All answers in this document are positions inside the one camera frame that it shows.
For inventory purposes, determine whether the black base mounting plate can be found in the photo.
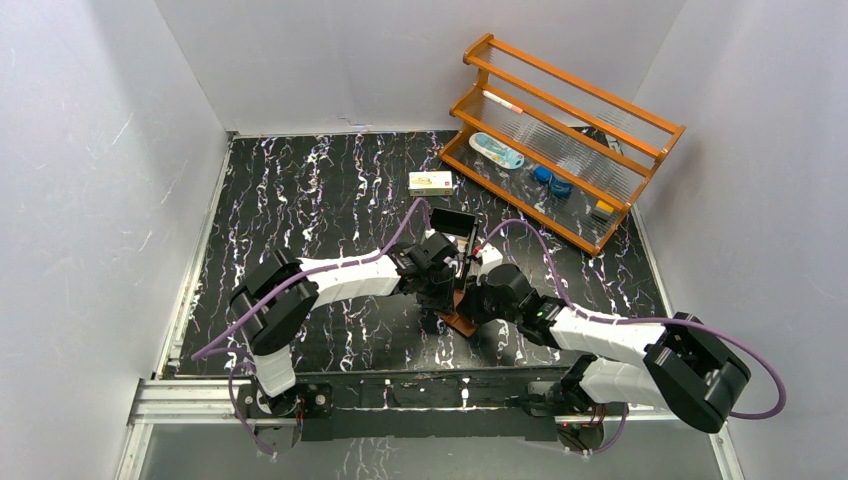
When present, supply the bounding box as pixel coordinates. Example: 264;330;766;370
296;366;623;441

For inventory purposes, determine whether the black card tray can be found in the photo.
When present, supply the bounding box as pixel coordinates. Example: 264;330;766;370
429;207;480;281

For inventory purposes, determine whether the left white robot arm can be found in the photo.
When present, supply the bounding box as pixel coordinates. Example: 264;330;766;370
229;231;465;416

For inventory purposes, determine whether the orange wooden shelf rack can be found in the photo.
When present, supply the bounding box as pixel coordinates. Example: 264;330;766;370
440;33;686;255

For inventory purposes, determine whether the white pink marker pen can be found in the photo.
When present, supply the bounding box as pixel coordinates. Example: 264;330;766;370
482;90;524;114

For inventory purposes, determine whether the brown leather card holder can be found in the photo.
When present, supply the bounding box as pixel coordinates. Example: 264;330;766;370
436;290;478;339

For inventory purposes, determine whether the light blue packaged item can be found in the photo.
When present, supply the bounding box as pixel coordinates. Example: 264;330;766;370
468;132;525;170

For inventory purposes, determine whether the yellow black small block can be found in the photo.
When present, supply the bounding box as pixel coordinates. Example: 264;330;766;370
590;200;616;221

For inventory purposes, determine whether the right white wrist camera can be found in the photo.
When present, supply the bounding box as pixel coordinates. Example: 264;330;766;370
470;244;504;277

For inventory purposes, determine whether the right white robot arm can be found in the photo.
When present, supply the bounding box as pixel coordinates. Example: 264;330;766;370
457;264;751;433

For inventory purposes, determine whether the aluminium frame rail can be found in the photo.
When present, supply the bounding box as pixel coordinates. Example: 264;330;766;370
117;380;743;479

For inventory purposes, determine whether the blue round cap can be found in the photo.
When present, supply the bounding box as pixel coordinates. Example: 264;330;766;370
548;177;574;199
533;165;553;184

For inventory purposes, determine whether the small yellow white box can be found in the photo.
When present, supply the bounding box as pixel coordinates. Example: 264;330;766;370
408;171;454;197

